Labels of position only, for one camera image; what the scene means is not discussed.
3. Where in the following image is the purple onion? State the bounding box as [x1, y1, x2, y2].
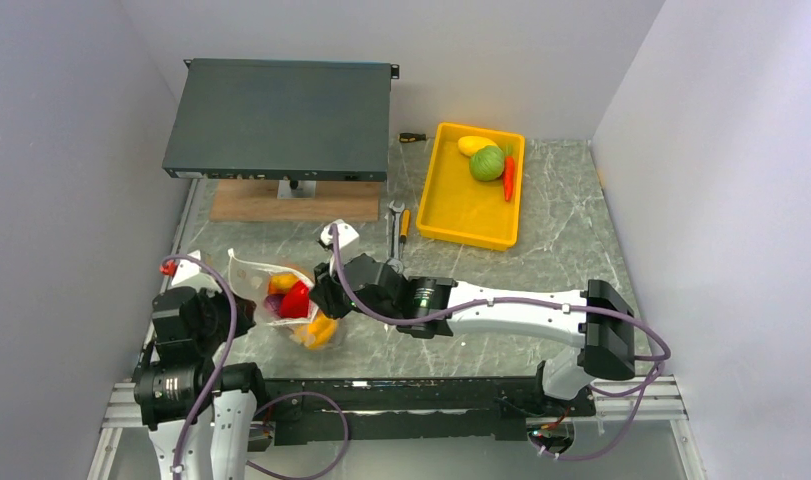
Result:
[263, 294, 284, 319]

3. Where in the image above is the yellow potato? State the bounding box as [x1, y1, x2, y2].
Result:
[267, 272, 301, 295]

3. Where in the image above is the yellow bell pepper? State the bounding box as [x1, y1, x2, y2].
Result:
[290, 312, 339, 350]

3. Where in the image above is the clear spotted zip top bag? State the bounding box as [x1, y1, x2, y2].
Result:
[227, 249, 341, 350]

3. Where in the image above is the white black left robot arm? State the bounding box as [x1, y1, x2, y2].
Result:
[134, 286, 269, 479]

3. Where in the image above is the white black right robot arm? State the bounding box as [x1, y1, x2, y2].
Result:
[310, 254, 636, 415]

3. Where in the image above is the silver wrench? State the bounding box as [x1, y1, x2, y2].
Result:
[387, 200, 405, 274]

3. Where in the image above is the yellow plastic tray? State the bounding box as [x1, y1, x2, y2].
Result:
[415, 122, 526, 251]

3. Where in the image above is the wooden board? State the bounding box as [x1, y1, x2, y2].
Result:
[209, 180, 384, 222]

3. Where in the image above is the metal server stand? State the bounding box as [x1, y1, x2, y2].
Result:
[277, 180, 317, 200]

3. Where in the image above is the green cabbage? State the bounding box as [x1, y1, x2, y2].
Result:
[469, 145, 505, 182]

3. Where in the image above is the orange carrot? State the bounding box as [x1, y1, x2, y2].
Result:
[502, 146, 516, 202]

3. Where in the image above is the dark green rack server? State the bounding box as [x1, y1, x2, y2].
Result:
[162, 58, 400, 182]

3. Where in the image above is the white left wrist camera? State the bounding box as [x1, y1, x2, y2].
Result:
[159, 259, 221, 292]

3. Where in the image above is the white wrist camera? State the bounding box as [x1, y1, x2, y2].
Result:
[318, 219, 362, 262]
[159, 259, 221, 292]

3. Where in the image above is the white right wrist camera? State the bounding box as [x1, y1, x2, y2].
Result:
[318, 219, 362, 262]

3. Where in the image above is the yellow handled screwdriver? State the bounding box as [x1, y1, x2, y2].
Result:
[398, 209, 411, 250]

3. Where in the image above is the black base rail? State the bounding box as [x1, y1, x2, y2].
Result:
[254, 376, 596, 446]

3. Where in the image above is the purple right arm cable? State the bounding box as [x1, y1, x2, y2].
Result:
[329, 223, 673, 463]

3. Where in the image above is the aluminium frame rail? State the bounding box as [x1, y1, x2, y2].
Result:
[87, 375, 708, 479]

